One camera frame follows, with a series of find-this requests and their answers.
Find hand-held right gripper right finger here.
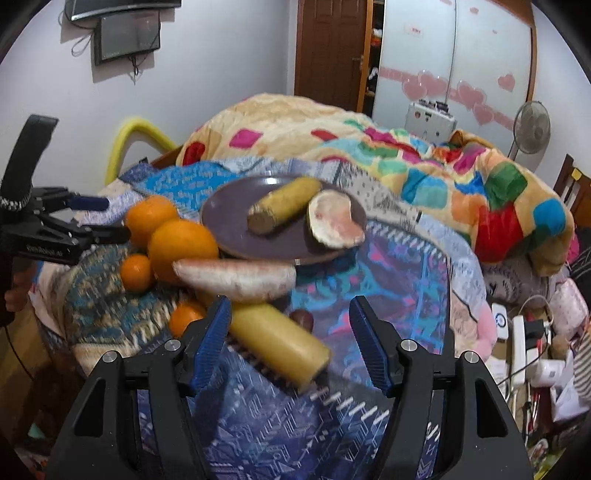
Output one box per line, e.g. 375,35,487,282
348,295,532,480

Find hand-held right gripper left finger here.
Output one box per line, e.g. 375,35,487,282
51,295,232,480

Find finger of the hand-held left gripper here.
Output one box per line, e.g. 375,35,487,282
32,186,110,213
42,215,133,250

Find small tangerine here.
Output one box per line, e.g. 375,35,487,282
168,301,207,339
120,254,155,292

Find large orange with stem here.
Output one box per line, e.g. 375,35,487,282
124,195,181,247

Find dark purple fruit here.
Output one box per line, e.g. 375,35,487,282
288,309,315,332

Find purple plate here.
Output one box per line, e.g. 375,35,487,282
200,174,368,266

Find yellow padded tube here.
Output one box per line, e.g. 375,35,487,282
105,117,178,185

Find blue patchwork blanket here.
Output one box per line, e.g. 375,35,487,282
28,157,490,480

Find white power strip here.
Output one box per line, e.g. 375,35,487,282
512,316,528,385

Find grey printed pillow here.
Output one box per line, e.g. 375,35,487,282
480,258,555,310

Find colourful checked quilt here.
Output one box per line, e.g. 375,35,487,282
175,92,578,278

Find pink quilted bag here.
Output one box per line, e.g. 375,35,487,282
547,277,590,342

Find striped cloth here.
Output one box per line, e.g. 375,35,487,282
573,335,591,409

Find white box appliance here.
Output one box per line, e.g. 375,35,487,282
405,99,458,139

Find wooden bed headboard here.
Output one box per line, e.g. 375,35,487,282
551,154,591,217

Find standing electric fan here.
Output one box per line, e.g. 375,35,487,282
508,100,551,160

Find brown wooden door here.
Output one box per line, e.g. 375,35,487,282
294,0,375,114

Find open wardrobe shelves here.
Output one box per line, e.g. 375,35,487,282
365,0,385,116

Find white sliding wardrobe door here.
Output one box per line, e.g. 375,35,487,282
450,0,539,139
372,0,458,123

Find small black wall monitor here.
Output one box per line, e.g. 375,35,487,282
93,11,161,66

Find black wall television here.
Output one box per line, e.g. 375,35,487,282
65,0,182,23

